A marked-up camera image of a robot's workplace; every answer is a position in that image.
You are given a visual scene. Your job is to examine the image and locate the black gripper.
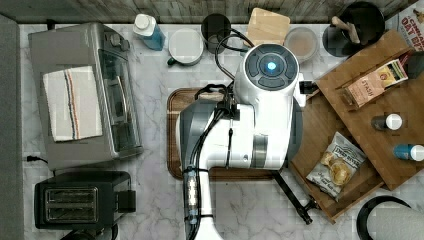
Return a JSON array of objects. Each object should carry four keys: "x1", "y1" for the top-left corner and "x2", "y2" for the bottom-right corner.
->
[{"x1": 272, "y1": 171, "x2": 320, "y2": 225}]

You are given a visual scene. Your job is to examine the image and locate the wooden drawer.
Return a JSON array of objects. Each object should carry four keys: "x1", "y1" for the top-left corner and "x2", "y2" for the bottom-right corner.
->
[{"x1": 289, "y1": 93, "x2": 384, "y2": 223}]

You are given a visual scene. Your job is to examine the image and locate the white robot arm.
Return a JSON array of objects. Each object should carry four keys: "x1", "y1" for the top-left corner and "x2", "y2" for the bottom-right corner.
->
[{"x1": 176, "y1": 43, "x2": 312, "y2": 240}]

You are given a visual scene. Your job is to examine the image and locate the chips bag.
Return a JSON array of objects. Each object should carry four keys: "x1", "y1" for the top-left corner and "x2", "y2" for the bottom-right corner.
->
[{"x1": 306, "y1": 132, "x2": 367, "y2": 201}]

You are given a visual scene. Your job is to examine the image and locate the blue bottle white cap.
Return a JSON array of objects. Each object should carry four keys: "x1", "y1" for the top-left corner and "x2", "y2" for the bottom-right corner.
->
[{"x1": 393, "y1": 144, "x2": 424, "y2": 162}]

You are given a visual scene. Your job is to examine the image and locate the dark bottle white cap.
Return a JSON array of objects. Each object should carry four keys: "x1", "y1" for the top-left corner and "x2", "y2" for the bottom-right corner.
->
[{"x1": 371, "y1": 113, "x2": 403, "y2": 131}]

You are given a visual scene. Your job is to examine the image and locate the tea box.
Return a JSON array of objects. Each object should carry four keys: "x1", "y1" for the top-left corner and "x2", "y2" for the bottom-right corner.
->
[{"x1": 342, "y1": 59, "x2": 408, "y2": 109}]

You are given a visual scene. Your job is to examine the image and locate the clear plastic lidded container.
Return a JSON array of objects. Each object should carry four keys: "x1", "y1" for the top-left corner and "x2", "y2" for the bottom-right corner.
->
[{"x1": 284, "y1": 27, "x2": 319, "y2": 63}]

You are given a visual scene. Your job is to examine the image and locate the wooden serving tray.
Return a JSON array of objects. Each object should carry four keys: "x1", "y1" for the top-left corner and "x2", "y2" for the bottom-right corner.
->
[{"x1": 167, "y1": 88, "x2": 273, "y2": 181}]

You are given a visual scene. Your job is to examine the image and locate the wooden utensil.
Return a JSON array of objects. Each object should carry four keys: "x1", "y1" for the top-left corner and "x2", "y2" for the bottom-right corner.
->
[{"x1": 331, "y1": 16, "x2": 360, "y2": 44}]

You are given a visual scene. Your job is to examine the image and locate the teal canister wooden lid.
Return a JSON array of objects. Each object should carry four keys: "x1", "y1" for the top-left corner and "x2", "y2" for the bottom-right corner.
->
[{"x1": 246, "y1": 7, "x2": 291, "y2": 45}]

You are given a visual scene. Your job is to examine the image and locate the black utensil holder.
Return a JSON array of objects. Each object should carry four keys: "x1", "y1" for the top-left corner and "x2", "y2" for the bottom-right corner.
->
[{"x1": 322, "y1": 1, "x2": 385, "y2": 57}]

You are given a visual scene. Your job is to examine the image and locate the green mug white lid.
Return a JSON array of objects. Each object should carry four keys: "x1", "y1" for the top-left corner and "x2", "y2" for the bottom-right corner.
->
[{"x1": 167, "y1": 28, "x2": 204, "y2": 66}]

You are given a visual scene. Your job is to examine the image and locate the dark glass tumbler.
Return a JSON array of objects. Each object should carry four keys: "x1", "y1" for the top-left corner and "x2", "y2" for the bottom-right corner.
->
[{"x1": 201, "y1": 13, "x2": 231, "y2": 54}]

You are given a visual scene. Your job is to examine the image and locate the cereal box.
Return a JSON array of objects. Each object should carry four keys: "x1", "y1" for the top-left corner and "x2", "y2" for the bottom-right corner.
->
[{"x1": 386, "y1": 0, "x2": 424, "y2": 52}]

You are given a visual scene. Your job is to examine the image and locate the black two-slot toaster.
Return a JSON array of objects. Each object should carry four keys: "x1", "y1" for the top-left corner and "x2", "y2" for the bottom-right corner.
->
[{"x1": 34, "y1": 171, "x2": 136, "y2": 230}]

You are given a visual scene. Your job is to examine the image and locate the blue liquid bottle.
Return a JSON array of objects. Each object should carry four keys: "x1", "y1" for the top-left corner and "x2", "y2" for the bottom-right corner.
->
[{"x1": 133, "y1": 14, "x2": 165, "y2": 51}]

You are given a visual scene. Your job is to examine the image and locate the striped white dish towel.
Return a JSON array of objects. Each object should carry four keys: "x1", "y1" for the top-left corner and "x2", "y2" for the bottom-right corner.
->
[{"x1": 42, "y1": 66, "x2": 103, "y2": 142}]

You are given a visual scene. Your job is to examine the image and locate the silver toaster oven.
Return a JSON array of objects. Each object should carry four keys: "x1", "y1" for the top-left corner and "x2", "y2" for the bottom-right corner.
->
[{"x1": 29, "y1": 23, "x2": 142, "y2": 170}]

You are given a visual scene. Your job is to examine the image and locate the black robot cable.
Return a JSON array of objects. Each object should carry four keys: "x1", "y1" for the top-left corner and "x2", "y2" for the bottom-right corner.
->
[{"x1": 184, "y1": 28, "x2": 256, "y2": 240}]

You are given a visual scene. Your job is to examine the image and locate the black power plug cable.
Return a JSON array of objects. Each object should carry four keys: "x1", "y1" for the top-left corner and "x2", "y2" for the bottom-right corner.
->
[{"x1": 25, "y1": 154, "x2": 49, "y2": 165}]

